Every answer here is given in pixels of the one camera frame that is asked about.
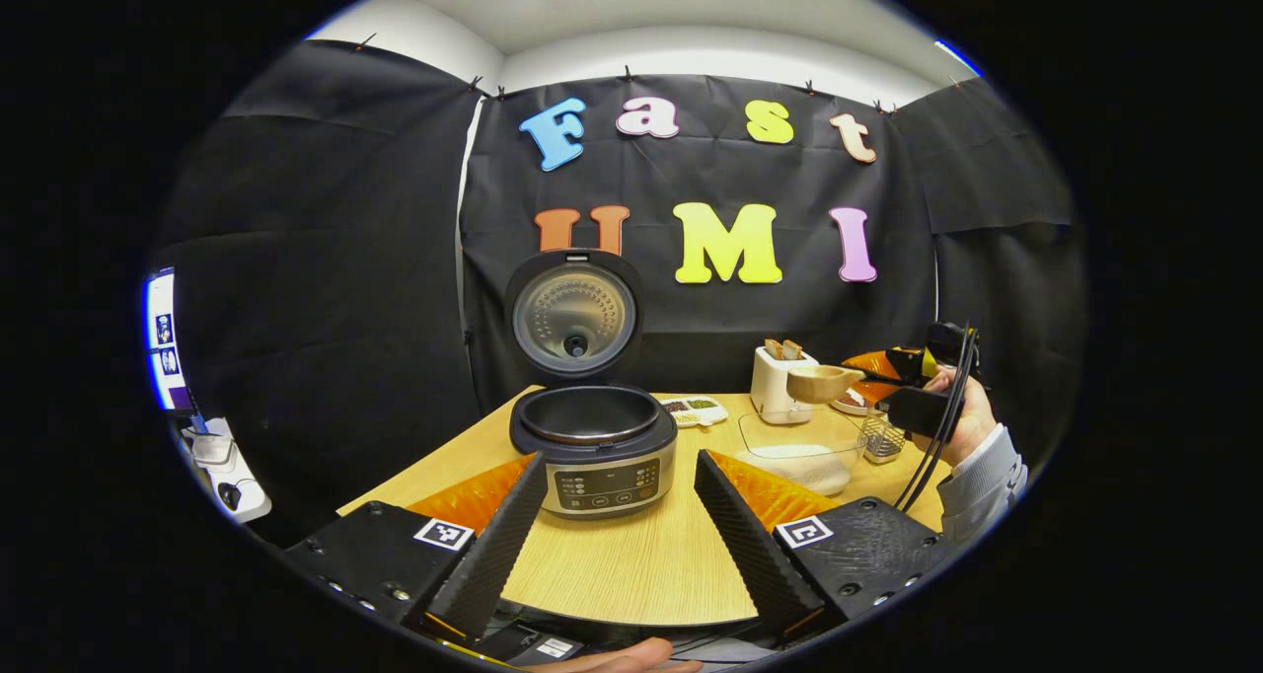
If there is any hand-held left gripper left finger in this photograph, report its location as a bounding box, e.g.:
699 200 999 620
283 451 550 644

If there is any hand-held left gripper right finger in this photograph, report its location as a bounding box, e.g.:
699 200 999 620
694 448 963 639

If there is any wire chopstick holder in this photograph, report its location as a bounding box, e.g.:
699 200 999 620
861 411 907 465

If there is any wooden spoon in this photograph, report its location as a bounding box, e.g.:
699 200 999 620
786 363 909 406

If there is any white rice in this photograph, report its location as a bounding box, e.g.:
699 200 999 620
760 444 854 496

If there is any black and silver rice cooker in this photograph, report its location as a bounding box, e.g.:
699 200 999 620
505 249 679 522

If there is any white toaster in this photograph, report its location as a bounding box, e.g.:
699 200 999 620
750 345 820 425

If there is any clear plastic container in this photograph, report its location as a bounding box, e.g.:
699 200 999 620
737 409 869 497

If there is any white divided condiment dish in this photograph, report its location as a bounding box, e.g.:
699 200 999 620
659 395 729 428

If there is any white desk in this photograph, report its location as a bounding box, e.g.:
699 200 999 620
181 416 272 524

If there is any black backdrop cloth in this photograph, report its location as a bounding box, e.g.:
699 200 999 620
148 39 1086 546

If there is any computer monitor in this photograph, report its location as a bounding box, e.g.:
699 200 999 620
145 266 195 414

